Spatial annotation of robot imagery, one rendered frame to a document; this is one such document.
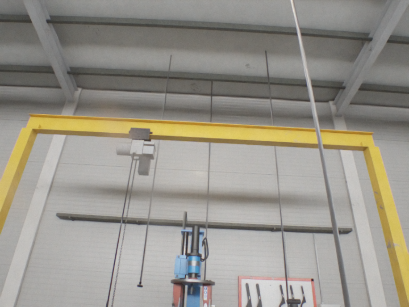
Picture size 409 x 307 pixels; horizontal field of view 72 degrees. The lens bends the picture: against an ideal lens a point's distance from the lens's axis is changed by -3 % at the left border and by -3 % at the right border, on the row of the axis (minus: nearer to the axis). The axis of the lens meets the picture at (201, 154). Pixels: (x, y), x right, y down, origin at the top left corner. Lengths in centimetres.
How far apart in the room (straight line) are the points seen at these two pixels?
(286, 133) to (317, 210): 276
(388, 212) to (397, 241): 38
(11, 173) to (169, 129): 226
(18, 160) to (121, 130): 148
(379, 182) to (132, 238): 455
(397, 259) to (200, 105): 547
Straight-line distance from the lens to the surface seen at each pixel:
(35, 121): 506
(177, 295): 402
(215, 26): 658
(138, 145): 417
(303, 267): 644
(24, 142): 481
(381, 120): 899
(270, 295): 616
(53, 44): 757
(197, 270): 399
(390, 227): 446
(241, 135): 438
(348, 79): 803
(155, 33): 700
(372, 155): 483
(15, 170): 462
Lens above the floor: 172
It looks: 29 degrees up
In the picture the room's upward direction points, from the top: 3 degrees clockwise
